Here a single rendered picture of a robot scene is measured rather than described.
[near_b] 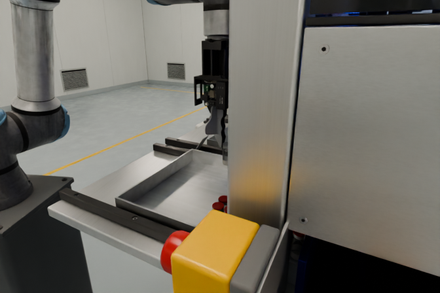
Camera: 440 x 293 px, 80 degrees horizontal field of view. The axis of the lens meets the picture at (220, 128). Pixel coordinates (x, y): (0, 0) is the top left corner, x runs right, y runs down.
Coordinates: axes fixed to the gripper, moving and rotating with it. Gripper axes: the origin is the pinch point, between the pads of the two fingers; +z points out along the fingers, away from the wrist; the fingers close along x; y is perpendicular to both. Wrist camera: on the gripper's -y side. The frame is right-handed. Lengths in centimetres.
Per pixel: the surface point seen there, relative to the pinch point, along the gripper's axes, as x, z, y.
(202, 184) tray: -5.8, 11.3, 1.2
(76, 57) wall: -509, 19, -325
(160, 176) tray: -14.6, 9.6, 5.1
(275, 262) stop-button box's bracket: 17.9, -2.2, 28.3
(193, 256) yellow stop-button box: 12.3, -3.7, 32.2
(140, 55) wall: -509, 26, -511
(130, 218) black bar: -9.4, 9.5, 19.2
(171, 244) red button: 8.7, -1.9, 30.4
